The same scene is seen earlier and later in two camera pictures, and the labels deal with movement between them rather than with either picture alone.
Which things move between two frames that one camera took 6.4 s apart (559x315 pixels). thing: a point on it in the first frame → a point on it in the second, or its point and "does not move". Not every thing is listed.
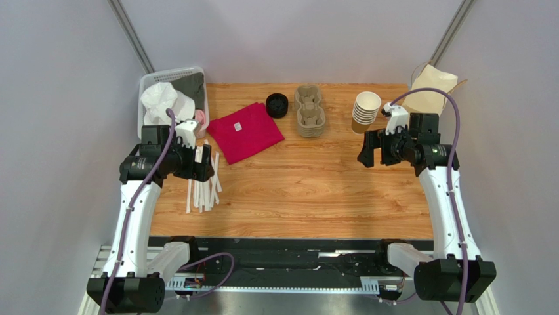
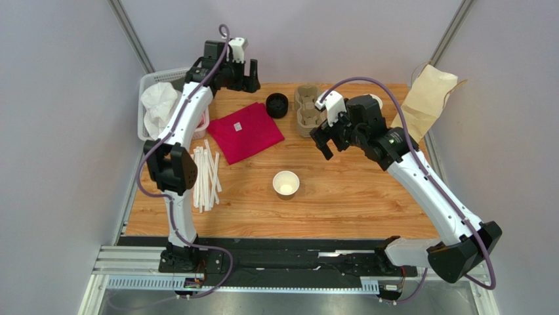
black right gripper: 385,148 → 331,132
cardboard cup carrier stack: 311,115 does not move
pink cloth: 200,117 does not move
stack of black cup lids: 277,105 does not move
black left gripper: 200,172 → 251,83
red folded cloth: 245,133 does not move
